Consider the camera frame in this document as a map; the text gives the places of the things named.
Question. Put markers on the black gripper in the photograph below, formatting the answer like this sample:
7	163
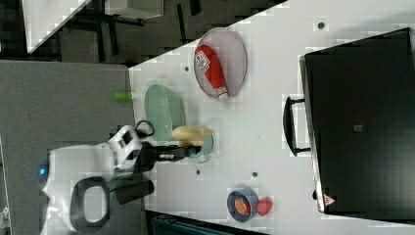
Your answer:
149	155

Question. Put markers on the yellow plush peeled banana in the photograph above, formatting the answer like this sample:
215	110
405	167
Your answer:
188	135

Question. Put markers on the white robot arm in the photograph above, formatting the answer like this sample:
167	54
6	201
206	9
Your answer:
78	182

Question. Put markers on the green mug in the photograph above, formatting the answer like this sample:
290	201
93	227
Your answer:
202	153

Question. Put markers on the green perforated colander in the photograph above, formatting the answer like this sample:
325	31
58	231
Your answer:
164	110

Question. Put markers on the green cylinder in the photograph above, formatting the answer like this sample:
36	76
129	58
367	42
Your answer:
123	96

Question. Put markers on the orange toy fruit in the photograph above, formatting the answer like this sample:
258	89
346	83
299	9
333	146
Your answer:
242	207

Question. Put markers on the red ketchup bottle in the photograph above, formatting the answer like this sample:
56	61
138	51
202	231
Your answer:
210	66

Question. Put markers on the red toy strawberry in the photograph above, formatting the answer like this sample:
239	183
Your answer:
264	206

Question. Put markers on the grey round plate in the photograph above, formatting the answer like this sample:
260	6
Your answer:
231	53

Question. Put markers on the grey partition panel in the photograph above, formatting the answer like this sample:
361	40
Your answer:
45	106

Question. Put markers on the black toaster oven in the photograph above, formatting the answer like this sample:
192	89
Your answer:
359	103

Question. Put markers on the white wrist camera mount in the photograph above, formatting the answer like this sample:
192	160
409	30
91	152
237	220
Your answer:
126	145

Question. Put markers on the black oven door handle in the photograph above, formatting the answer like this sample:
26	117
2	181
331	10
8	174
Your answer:
289	126

